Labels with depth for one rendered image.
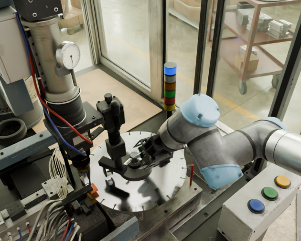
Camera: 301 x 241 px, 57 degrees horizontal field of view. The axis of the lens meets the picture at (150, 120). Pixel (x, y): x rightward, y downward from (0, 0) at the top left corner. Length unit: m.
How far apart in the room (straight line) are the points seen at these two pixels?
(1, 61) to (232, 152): 0.48
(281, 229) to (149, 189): 1.29
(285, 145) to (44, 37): 0.49
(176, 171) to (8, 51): 0.58
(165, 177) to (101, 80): 0.97
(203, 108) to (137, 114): 0.87
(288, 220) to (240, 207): 1.17
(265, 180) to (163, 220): 0.36
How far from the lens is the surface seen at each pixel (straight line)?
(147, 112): 1.43
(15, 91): 0.72
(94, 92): 1.62
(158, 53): 1.34
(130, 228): 0.76
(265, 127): 0.65
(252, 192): 0.96
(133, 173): 0.88
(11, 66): 0.61
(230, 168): 0.58
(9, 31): 0.59
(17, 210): 1.00
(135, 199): 0.84
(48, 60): 0.56
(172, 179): 0.88
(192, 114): 0.57
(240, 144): 0.61
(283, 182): 1.00
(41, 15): 0.52
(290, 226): 2.05
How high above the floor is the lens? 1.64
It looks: 40 degrees down
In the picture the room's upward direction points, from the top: 2 degrees counter-clockwise
